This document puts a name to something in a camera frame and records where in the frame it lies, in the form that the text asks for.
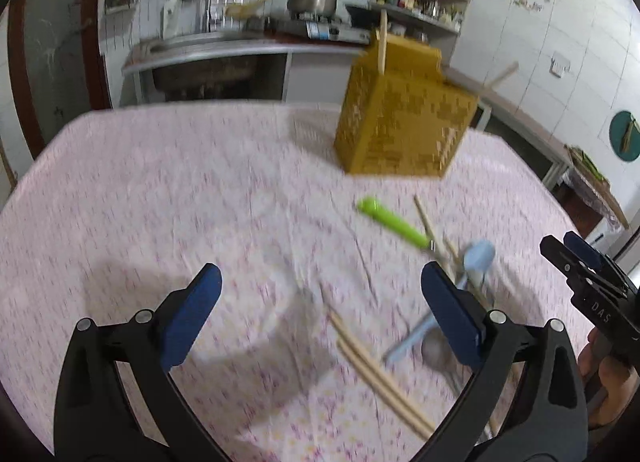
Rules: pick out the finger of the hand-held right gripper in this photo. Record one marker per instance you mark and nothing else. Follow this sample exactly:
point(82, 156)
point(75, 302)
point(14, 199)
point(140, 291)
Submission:
point(584, 249)
point(562, 258)

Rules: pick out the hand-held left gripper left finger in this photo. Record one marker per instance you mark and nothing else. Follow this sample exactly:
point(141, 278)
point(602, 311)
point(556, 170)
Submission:
point(200, 307)

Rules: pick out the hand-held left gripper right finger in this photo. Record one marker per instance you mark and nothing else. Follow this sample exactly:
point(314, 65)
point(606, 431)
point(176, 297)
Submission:
point(450, 314)

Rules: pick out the metal spoon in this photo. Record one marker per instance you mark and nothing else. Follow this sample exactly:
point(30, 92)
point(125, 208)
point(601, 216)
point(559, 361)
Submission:
point(435, 349)

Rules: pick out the light blue plastic spoon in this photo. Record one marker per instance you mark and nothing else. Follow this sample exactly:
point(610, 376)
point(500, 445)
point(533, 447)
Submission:
point(477, 259)

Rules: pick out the yellow perforated utensil basket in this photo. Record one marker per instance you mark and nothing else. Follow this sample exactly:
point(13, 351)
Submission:
point(405, 117)

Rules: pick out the person's right hand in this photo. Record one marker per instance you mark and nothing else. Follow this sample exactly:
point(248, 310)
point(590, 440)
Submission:
point(612, 387)

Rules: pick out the wooden board with green vegetables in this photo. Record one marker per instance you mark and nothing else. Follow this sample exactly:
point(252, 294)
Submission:
point(592, 172)

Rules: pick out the pink floral tablecloth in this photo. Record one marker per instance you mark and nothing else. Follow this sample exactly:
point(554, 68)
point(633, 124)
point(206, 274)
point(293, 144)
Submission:
point(175, 192)

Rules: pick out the green round cutting board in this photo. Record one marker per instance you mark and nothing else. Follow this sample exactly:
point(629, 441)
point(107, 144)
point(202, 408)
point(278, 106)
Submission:
point(620, 137)

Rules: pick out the brown kitchen counter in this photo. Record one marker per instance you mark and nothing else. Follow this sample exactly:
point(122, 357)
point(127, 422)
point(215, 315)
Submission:
point(520, 122)

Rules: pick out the steel kitchen sink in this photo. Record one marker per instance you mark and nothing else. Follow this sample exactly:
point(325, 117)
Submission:
point(200, 44)

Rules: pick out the grey corner shelf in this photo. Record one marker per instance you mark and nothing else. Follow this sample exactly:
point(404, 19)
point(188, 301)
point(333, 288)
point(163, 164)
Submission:
point(430, 7)

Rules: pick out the white soap bottle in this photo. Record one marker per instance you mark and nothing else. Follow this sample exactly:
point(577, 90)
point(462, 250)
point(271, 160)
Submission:
point(171, 14)

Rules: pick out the brown door with frosted glass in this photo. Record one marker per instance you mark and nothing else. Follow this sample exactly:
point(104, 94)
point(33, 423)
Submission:
point(55, 42)

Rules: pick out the steel gas stove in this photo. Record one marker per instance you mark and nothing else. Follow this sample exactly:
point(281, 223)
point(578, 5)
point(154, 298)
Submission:
point(325, 31)

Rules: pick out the white wall socket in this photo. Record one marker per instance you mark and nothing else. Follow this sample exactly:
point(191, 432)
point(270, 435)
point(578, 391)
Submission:
point(560, 66)

